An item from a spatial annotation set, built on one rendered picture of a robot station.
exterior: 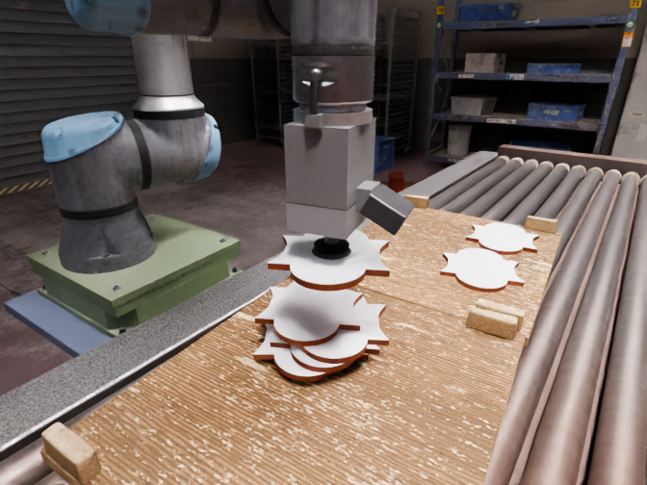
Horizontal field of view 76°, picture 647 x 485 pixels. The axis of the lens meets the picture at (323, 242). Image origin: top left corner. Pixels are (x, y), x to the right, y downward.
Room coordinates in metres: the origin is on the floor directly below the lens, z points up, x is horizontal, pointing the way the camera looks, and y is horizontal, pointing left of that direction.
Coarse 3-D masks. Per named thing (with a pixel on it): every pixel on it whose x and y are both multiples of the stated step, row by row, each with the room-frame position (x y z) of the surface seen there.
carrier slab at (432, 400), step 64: (384, 320) 0.47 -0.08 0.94; (448, 320) 0.47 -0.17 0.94; (192, 384) 0.35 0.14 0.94; (256, 384) 0.35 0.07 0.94; (320, 384) 0.35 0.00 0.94; (384, 384) 0.35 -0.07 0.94; (448, 384) 0.35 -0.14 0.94; (128, 448) 0.27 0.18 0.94; (192, 448) 0.27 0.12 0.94; (256, 448) 0.27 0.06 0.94; (320, 448) 0.27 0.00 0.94; (384, 448) 0.27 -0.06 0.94; (448, 448) 0.27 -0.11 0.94
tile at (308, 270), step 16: (288, 240) 0.44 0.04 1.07; (304, 240) 0.44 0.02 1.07; (352, 240) 0.44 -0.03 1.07; (368, 240) 0.44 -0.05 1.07; (288, 256) 0.40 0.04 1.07; (304, 256) 0.40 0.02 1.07; (352, 256) 0.40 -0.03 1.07; (368, 256) 0.40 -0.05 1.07; (304, 272) 0.36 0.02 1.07; (320, 272) 0.36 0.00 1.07; (336, 272) 0.36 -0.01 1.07; (352, 272) 0.36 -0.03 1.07; (368, 272) 0.37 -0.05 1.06; (384, 272) 0.37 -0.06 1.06; (320, 288) 0.34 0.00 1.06; (336, 288) 0.34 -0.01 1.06
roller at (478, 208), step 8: (528, 160) 1.49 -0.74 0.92; (520, 168) 1.36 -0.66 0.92; (528, 168) 1.38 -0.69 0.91; (512, 176) 1.26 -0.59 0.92; (520, 176) 1.29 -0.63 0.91; (504, 184) 1.18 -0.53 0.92; (512, 184) 1.21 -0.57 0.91; (488, 192) 1.10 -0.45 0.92; (496, 192) 1.10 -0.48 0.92; (504, 192) 1.14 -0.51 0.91; (480, 200) 1.03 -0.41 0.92; (488, 200) 1.04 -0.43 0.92; (496, 200) 1.08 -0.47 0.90; (472, 208) 0.97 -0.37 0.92; (480, 208) 0.98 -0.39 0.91; (488, 208) 1.02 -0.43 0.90; (472, 216) 0.93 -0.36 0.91; (480, 216) 0.97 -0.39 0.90
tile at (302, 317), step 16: (272, 288) 0.48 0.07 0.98; (288, 288) 0.48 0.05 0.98; (304, 288) 0.48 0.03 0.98; (272, 304) 0.44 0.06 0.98; (288, 304) 0.44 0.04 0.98; (304, 304) 0.44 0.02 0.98; (320, 304) 0.44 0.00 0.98; (336, 304) 0.44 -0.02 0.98; (352, 304) 0.44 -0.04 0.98; (256, 320) 0.41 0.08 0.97; (272, 320) 0.41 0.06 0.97; (288, 320) 0.41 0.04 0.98; (304, 320) 0.41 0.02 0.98; (320, 320) 0.41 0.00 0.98; (336, 320) 0.41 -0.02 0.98; (352, 320) 0.41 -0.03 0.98; (288, 336) 0.38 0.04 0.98; (304, 336) 0.38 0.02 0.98; (320, 336) 0.38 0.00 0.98
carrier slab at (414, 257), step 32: (416, 224) 0.82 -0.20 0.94; (448, 224) 0.82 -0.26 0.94; (480, 224) 0.82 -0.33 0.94; (512, 224) 0.82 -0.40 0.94; (384, 256) 0.66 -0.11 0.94; (416, 256) 0.66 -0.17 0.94; (512, 256) 0.66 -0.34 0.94; (544, 256) 0.66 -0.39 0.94; (384, 288) 0.55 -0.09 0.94; (416, 288) 0.55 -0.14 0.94; (448, 288) 0.55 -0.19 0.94; (512, 288) 0.55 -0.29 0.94; (544, 288) 0.55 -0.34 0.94
